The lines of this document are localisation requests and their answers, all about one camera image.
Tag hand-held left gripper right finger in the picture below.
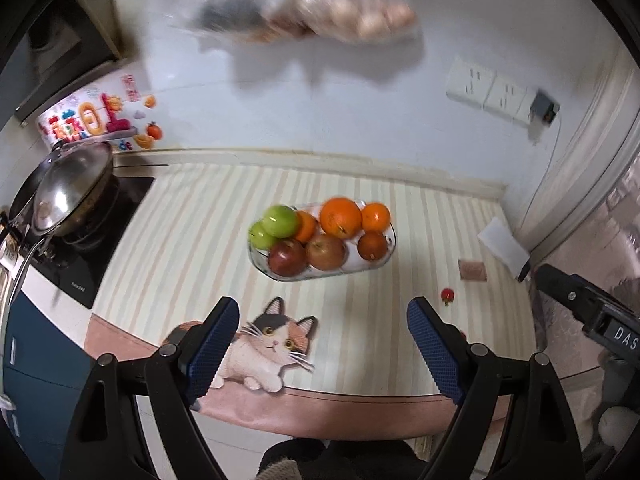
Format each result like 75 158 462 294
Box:
406 296 586 480

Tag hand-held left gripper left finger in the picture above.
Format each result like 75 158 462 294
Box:
62 296 242 480

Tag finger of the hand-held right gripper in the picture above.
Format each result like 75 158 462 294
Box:
532 262 608 333

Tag glass fruit bowl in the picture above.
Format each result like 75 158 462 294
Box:
247 200 397 283

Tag dark red apple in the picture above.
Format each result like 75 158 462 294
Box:
267 239 308 277

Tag green apple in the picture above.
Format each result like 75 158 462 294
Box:
248 221 276 251
262 204 301 239

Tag dark reddish orange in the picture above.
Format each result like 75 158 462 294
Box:
357 231 390 262

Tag small orange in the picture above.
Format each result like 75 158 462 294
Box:
361 202 392 233
292 210 318 244

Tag large orange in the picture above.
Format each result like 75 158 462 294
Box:
319 198 363 240

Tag white paper sheet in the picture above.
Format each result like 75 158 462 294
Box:
477 217 533 273

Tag small brown label card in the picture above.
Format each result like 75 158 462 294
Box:
459 259 487 281

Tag white round object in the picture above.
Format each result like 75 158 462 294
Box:
599 406 637 445

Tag striped tablecloth with cat print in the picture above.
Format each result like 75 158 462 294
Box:
82 160 551 441

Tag black gas stove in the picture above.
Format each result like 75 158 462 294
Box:
30 175 156 311

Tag dark wok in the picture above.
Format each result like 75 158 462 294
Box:
0 140 121 321

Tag blue kitchen cabinet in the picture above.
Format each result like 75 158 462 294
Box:
0 290 96 480

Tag steel wok with lid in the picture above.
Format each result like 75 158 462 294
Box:
32 144 114 234

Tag clear bag of eggs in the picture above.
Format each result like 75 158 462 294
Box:
265 0 421 43

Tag black range hood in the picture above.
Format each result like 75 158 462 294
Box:
0 0 126 126

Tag black wall charger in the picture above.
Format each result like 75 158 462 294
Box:
530 91 560 126

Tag white wall socket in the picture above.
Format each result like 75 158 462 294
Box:
515 92 538 124
482 77 529 114
446 59 497 106

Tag colourful wall stickers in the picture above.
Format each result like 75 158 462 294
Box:
37 72 163 152

